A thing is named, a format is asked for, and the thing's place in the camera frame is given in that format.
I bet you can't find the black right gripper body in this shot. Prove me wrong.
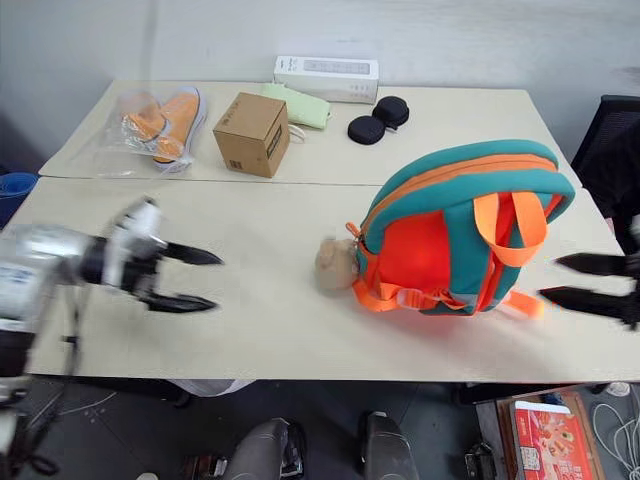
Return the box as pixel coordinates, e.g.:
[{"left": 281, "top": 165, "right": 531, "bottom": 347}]
[{"left": 623, "top": 248, "right": 640, "bottom": 292}]

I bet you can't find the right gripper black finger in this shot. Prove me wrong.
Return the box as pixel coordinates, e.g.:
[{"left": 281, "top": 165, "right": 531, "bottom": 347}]
[
  {"left": 553, "top": 252, "right": 632, "bottom": 277},
  {"left": 536, "top": 285, "right": 640, "bottom": 331}
]

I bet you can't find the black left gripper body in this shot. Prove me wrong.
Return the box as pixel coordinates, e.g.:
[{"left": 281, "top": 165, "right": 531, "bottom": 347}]
[{"left": 119, "top": 242, "right": 174, "bottom": 306}]

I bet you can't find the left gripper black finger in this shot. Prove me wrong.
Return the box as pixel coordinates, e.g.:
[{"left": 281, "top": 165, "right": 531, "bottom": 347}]
[
  {"left": 163, "top": 241, "right": 225, "bottom": 267},
  {"left": 144, "top": 291, "right": 220, "bottom": 314}
]

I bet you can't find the brown cardboard box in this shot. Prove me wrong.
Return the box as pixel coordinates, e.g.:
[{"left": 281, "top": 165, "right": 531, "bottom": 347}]
[{"left": 212, "top": 91, "right": 292, "bottom": 179}]

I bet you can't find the orange and teal backpack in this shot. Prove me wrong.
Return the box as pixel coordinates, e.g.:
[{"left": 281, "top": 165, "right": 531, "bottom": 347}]
[{"left": 344, "top": 139, "right": 577, "bottom": 320}]

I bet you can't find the long white box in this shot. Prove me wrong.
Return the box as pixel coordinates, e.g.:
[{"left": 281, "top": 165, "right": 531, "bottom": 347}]
[{"left": 272, "top": 55, "right": 380, "bottom": 106}]

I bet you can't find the black mesh office chair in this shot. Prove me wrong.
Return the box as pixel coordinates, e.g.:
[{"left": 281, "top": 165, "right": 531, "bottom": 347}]
[{"left": 569, "top": 94, "right": 640, "bottom": 254}]

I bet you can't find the clear plastic bag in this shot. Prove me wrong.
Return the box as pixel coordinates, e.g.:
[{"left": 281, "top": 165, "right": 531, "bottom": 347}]
[{"left": 94, "top": 84, "right": 209, "bottom": 177}]

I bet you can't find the orange canvas shoe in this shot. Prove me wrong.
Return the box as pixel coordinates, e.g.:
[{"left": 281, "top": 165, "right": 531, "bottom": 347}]
[
  {"left": 121, "top": 91, "right": 170, "bottom": 147},
  {"left": 151, "top": 86, "right": 209, "bottom": 174}
]

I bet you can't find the beige plush toy pendant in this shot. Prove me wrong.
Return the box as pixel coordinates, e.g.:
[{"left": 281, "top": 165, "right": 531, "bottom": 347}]
[{"left": 314, "top": 236, "right": 362, "bottom": 294}]

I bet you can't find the red printed carton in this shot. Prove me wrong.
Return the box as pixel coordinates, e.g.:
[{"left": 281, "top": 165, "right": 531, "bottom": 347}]
[{"left": 508, "top": 399, "right": 607, "bottom": 480}]

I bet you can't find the blue container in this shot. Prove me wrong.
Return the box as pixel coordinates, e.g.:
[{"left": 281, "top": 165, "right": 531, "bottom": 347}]
[{"left": 0, "top": 171, "right": 40, "bottom": 229}]

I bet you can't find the dark rounded grey shape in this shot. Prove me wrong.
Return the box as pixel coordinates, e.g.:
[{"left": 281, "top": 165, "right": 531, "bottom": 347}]
[
  {"left": 219, "top": 417, "right": 307, "bottom": 480},
  {"left": 357, "top": 410, "right": 420, "bottom": 480}
]

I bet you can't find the light green folded cloth bag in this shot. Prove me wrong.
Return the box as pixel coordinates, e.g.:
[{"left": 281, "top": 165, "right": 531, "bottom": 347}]
[{"left": 258, "top": 82, "right": 333, "bottom": 145}]

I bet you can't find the black round zip case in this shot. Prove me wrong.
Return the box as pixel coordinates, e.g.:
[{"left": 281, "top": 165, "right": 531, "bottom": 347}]
[
  {"left": 371, "top": 95, "right": 412, "bottom": 127},
  {"left": 347, "top": 115, "right": 388, "bottom": 147}
]

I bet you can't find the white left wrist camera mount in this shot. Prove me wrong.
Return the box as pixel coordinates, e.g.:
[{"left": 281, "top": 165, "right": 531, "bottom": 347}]
[{"left": 103, "top": 196, "right": 168, "bottom": 287}]

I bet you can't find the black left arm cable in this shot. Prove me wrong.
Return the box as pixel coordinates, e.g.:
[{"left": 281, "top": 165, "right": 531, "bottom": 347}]
[{"left": 27, "top": 269, "right": 91, "bottom": 386}]

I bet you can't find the white cable bundle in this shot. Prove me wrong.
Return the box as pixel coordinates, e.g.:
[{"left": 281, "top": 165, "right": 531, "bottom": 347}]
[{"left": 591, "top": 382, "right": 640, "bottom": 479}]

